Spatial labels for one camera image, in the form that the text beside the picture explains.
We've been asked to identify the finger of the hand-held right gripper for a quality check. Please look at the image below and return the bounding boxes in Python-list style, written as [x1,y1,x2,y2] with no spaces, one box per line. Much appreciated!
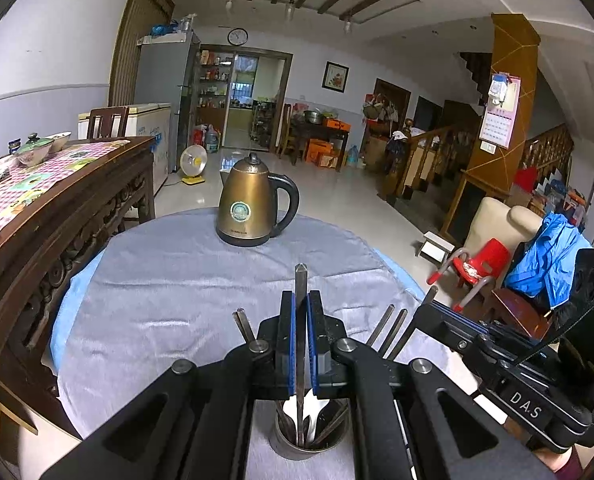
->
[429,303,548,350]
[411,304,508,362]

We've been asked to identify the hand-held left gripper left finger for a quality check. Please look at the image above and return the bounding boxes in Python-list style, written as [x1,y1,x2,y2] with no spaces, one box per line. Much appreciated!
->
[40,291,298,480]

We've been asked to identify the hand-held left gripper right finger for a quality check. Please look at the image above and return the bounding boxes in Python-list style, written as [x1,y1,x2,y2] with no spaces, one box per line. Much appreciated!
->
[306,290,558,480]

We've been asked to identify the metal utensil holder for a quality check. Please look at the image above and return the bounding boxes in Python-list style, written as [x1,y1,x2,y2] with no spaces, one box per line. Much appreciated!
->
[274,397,352,462]

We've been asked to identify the person's right forearm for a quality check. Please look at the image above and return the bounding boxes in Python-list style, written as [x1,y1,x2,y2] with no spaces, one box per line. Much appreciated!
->
[529,442,588,478]

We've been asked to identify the dark red wooden chair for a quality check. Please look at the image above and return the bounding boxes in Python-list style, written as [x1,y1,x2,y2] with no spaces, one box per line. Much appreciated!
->
[489,287,552,341]

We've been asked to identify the red plastic child chair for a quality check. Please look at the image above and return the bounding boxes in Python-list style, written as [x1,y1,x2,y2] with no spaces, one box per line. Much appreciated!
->
[426,238,512,313]

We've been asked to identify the blue jacket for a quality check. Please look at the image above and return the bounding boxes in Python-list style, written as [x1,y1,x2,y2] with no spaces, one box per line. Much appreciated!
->
[504,211,585,297]

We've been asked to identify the white step stool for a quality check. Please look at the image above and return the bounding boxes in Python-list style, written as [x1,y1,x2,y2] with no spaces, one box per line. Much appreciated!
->
[416,231,455,266]

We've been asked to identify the beige sofa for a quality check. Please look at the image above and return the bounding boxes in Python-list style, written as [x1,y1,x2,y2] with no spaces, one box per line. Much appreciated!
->
[461,196,594,331]

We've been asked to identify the grey tablecloth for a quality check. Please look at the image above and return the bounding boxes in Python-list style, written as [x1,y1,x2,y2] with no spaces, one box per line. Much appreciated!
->
[57,206,478,480]

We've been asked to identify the bronze electric kettle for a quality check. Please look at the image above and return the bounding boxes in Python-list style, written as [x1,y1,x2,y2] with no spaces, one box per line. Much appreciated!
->
[215,151,300,247]

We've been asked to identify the wooden stair railing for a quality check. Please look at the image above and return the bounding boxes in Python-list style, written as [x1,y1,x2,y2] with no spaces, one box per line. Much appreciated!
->
[377,119,478,211]

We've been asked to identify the round fan yellow base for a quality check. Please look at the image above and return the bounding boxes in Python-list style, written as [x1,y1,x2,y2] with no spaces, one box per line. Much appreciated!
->
[178,145,209,184]

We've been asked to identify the dark wooden dining table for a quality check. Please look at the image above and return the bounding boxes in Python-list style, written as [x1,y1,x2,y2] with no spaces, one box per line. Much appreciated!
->
[289,115,350,166]

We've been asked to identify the light blue table cover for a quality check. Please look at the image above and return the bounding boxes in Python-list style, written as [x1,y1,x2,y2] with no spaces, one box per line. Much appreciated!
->
[50,247,428,361]

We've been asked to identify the white chest freezer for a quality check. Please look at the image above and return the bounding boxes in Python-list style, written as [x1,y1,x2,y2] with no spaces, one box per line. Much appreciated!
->
[77,102,172,196]

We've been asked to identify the carved wooden sideboard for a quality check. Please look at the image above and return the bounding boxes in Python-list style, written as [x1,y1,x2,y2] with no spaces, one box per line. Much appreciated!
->
[0,135,157,441]

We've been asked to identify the pantry shelf with jars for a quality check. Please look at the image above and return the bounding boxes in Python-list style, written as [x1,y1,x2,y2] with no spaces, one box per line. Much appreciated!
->
[194,49,235,126]

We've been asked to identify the orange stone pillar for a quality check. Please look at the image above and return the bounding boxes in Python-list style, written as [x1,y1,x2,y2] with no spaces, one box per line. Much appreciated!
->
[447,12,542,246]

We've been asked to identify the brown wooden chair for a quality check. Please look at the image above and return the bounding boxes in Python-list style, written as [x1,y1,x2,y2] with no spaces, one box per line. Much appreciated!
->
[87,106,130,140]

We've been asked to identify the grey refrigerator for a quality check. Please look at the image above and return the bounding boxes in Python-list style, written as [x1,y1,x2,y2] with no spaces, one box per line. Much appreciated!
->
[134,32,201,176]

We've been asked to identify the pink checkered cloth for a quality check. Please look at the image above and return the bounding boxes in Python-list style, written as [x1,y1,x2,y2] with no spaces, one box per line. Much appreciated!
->
[0,139,130,256]

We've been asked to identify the white bowl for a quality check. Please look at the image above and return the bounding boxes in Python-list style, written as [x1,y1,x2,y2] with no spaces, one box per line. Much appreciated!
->
[44,131,73,153]

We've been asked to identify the bowl with green lid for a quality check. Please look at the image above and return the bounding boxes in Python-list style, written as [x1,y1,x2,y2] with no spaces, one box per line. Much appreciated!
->
[14,132,55,167]

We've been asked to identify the pink wall calendar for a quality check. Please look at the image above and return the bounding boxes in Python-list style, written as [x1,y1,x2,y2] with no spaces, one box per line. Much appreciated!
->
[478,72,522,150]

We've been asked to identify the hanging bags on wall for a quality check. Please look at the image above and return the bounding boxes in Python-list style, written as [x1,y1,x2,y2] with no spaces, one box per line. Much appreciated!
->
[362,94,398,123]

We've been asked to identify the framed wall picture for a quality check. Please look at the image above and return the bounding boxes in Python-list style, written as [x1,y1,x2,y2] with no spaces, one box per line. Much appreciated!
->
[322,61,350,93]

